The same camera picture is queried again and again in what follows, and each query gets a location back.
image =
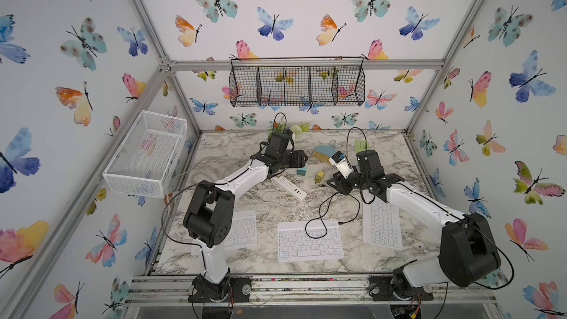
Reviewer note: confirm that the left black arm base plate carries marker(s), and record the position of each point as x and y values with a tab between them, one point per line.
236	289

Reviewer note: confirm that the white power strip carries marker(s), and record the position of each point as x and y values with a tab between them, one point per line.
289	187

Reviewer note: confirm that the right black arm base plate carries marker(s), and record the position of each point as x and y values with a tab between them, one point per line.
393	288

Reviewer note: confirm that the white potted flower plant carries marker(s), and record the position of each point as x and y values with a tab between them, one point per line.
298	130

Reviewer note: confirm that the black wire wall basket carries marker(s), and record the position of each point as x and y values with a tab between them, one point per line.
297	82

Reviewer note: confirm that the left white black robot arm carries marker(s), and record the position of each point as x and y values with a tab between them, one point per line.
209	216

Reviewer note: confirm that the white mesh wall basket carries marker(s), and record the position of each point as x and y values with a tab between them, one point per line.
144	163

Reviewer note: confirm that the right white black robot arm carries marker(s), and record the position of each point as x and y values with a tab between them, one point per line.
467	250

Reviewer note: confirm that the white wireless keyboard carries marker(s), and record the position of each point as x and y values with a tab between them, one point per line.
316	241
243	232
381	225

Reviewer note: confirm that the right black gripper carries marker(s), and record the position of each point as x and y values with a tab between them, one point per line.
340	183

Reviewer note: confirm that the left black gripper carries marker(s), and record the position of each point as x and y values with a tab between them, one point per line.
297	159

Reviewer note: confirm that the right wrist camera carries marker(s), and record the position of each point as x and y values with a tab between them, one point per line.
340	161

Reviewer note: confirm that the yellow plug adapter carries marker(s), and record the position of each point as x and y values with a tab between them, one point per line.
319	177

